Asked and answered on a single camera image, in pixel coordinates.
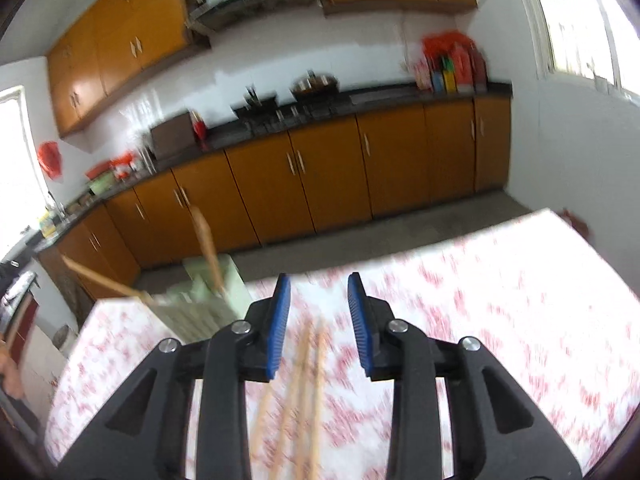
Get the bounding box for bamboo chopstick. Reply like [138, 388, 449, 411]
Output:
[190, 207, 224, 295]
[62, 256, 156, 307]
[250, 384, 272, 458]
[295, 318, 326, 479]
[268, 318, 314, 480]

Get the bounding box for brown cutting board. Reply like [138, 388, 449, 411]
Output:
[150, 112, 195, 160]

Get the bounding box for red thermos flasks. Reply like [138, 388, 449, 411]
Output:
[450, 44, 487, 93]

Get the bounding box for green perforated utensil holder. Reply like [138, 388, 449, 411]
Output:
[150, 254, 252, 344]

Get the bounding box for lidded wok on stove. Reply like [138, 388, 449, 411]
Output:
[290, 70, 340, 104]

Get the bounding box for window right wall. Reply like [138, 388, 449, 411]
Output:
[538, 0, 639, 102]

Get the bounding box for red plastic bag on wall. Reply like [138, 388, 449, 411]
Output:
[37, 141, 62, 180]

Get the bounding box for red chair back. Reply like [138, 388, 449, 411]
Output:
[558, 208, 591, 242]

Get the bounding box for window left wall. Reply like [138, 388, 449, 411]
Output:
[0, 86, 49, 255]

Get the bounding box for red plastic bag on counter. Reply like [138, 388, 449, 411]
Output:
[422, 29, 475, 58]

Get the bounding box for brown lower kitchen cabinets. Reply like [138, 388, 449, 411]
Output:
[37, 93, 512, 285]

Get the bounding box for floral red white tablecloth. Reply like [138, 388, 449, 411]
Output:
[43, 209, 639, 479]

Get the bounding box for red bottle on counter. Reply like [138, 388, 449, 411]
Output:
[191, 110, 207, 144]

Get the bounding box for operator left hand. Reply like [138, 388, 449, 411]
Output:
[0, 342, 25, 400]

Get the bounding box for colourful boxes on counter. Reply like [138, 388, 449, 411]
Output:
[412, 58, 457, 94]

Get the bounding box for yellow dish soap bottle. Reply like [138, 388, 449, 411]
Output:
[39, 210, 56, 238]

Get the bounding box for window wall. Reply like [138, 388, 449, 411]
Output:
[0, 86, 49, 255]
[538, 0, 639, 102]

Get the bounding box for brown upper kitchen cabinets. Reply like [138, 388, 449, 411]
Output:
[48, 0, 478, 136]

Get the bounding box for red and green basins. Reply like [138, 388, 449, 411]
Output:
[85, 151, 138, 196]

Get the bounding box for brown kitchen cabinets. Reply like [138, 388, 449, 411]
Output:
[37, 93, 512, 285]
[48, 0, 478, 136]

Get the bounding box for gas stove top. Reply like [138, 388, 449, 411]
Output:
[231, 96, 352, 136]

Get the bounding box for black wok with kettle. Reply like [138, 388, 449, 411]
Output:
[231, 86, 279, 119]

